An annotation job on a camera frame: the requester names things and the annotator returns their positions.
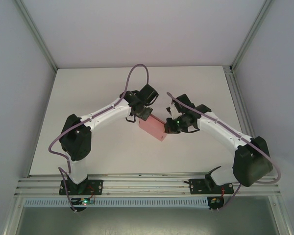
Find pink paper box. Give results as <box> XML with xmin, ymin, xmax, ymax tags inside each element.
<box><xmin>138</xmin><ymin>115</ymin><xmax>168</xmax><ymax>142</ymax></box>

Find black base plate right arm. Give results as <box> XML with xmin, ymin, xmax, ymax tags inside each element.
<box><xmin>190</xmin><ymin>178</ymin><xmax>234</xmax><ymax>196</ymax></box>

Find black base plate left arm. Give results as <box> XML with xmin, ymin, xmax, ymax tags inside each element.
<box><xmin>59</xmin><ymin>179</ymin><xmax>104</xmax><ymax>196</ymax></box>

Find circuit board with green light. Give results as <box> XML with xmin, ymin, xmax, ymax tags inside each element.
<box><xmin>72</xmin><ymin>197</ymin><xmax>96</xmax><ymax>206</ymax></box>

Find aluminium side rail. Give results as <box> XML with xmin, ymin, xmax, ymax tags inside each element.
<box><xmin>222</xmin><ymin>65</ymin><xmax>267</xmax><ymax>176</ymax></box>

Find aluminium mounting rail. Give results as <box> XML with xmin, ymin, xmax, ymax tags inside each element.
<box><xmin>14</xmin><ymin>172</ymin><xmax>282</xmax><ymax>196</ymax></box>

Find white slotted cable duct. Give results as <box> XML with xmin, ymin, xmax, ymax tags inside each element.
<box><xmin>23</xmin><ymin>197</ymin><xmax>209</xmax><ymax>209</ymax></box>

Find aluminium frame post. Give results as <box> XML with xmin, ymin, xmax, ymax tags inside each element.
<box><xmin>230</xmin><ymin>0</ymin><xmax>272</xmax><ymax>71</ymax></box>
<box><xmin>14</xmin><ymin>0</ymin><xmax>58</xmax><ymax>71</ymax></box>

